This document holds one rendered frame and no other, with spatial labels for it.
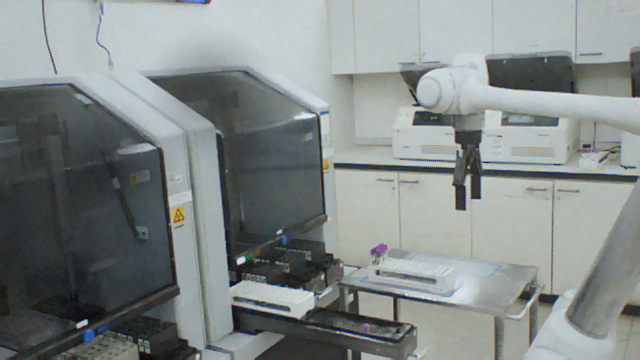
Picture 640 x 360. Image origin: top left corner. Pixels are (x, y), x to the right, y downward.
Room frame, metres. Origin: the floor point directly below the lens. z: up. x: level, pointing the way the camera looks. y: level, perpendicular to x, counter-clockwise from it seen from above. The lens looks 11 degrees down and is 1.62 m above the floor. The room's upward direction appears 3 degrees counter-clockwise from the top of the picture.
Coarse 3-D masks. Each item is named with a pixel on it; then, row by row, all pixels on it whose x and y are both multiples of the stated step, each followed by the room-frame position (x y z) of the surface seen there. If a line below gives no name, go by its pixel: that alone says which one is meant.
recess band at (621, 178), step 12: (336, 168) 4.49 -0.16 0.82; (348, 168) 4.43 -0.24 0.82; (360, 168) 4.38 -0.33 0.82; (372, 168) 4.33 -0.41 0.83; (384, 168) 4.28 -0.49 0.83; (396, 168) 4.23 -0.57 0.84; (408, 168) 4.18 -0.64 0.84; (420, 168) 4.13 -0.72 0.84; (432, 168) 4.09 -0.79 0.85; (444, 168) 4.04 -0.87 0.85; (468, 168) 3.96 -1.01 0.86; (600, 180) 3.53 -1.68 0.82; (612, 180) 3.50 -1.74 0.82; (624, 180) 3.46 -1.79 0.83; (636, 180) 3.43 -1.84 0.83
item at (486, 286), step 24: (456, 264) 2.22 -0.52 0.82; (480, 264) 2.21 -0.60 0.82; (504, 264) 2.19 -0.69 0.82; (360, 288) 2.06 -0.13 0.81; (384, 288) 2.02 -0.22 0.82; (408, 288) 2.01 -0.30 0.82; (456, 288) 1.98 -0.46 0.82; (480, 288) 1.97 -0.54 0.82; (504, 288) 1.96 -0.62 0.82; (480, 312) 1.81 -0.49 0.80; (504, 312) 1.79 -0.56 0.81
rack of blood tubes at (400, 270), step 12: (384, 264) 2.10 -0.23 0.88; (396, 264) 2.10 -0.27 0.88; (408, 264) 2.09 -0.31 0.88; (420, 264) 2.07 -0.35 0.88; (432, 264) 2.07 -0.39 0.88; (372, 276) 2.10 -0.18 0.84; (384, 276) 2.08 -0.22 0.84; (396, 276) 2.07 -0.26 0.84; (408, 276) 2.11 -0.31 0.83; (420, 276) 2.10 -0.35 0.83; (432, 276) 1.97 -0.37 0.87; (444, 276) 1.95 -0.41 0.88; (420, 288) 1.99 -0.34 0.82; (444, 288) 1.95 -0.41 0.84
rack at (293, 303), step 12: (240, 288) 1.99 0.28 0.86; (252, 288) 1.99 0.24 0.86; (264, 288) 1.98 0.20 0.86; (276, 288) 1.97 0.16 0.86; (240, 300) 1.97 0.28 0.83; (252, 300) 1.97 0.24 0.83; (264, 300) 1.89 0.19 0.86; (276, 300) 1.87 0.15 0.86; (288, 300) 1.86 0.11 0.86; (300, 300) 1.85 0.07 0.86; (312, 300) 1.89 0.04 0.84; (276, 312) 1.87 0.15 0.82; (288, 312) 1.84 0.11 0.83; (300, 312) 1.83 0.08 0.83
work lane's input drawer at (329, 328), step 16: (240, 320) 1.93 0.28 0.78; (256, 320) 1.89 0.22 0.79; (272, 320) 1.86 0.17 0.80; (288, 320) 1.83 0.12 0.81; (304, 320) 1.80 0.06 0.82; (320, 320) 1.83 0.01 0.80; (336, 320) 1.82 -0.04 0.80; (352, 320) 1.81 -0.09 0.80; (368, 320) 1.80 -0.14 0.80; (384, 320) 1.77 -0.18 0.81; (304, 336) 1.79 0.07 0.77; (320, 336) 1.76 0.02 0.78; (336, 336) 1.73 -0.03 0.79; (352, 336) 1.70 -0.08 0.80; (368, 336) 1.68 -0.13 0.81; (384, 336) 1.66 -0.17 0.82; (400, 336) 1.65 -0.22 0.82; (416, 336) 1.73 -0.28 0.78; (368, 352) 1.67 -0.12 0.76; (384, 352) 1.65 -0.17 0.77; (400, 352) 1.63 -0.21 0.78
